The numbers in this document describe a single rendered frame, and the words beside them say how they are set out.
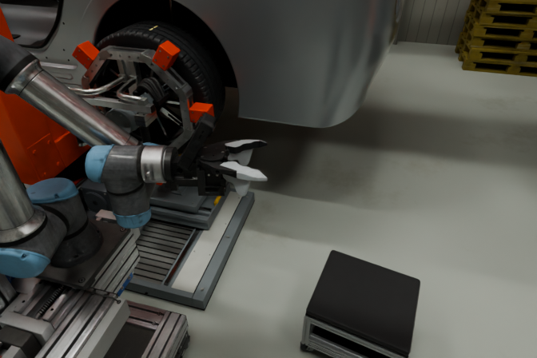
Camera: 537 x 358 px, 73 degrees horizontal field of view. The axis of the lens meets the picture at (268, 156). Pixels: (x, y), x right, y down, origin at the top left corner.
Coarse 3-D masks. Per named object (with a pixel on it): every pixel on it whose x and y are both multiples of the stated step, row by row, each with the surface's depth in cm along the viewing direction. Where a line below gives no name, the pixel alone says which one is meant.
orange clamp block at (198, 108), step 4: (196, 104) 167; (200, 104) 167; (204, 104) 167; (208, 104) 167; (212, 104) 167; (192, 108) 164; (196, 108) 164; (200, 108) 164; (204, 108) 164; (208, 108) 164; (212, 108) 167; (192, 112) 163; (196, 112) 163; (200, 112) 162; (204, 112) 162; (208, 112) 163; (212, 112) 167; (192, 116) 165; (196, 116) 164; (200, 116) 164; (192, 120) 166; (196, 120) 166
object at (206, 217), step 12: (216, 192) 227; (228, 192) 234; (204, 204) 220; (216, 204) 218; (156, 216) 216; (168, 216) 213; (180, 216) 210; (192, 216) 212; (204, 216) 212; (216, 216) 219; (204, 228) 210
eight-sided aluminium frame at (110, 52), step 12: (108, 48) 159; (120, 48) 160; (132, 48) 159; (96, 60) 162; (108, 60) 165; (132, 60) 157; (144, 60) 155; (96, 72) 166; (156, 72) 157; (168, 72) 157; (84, 84) 171; (96, 84) 175; (168, 84) 159; (180, 84) 159; (180, 96) 160; (192, 96) 165; (96, 108) 178; (192, 132) 171; (180, 144) 176
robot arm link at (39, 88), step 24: (0, 48) 69; (0, 72) 70; (24, 72) 72; (24, 96) 74; (48, 96) 75; (72, 96) 78; (72, 120) 78; (96, 120) 80; (96, 144) 81; (120, 144) 82; (144, 144) 90
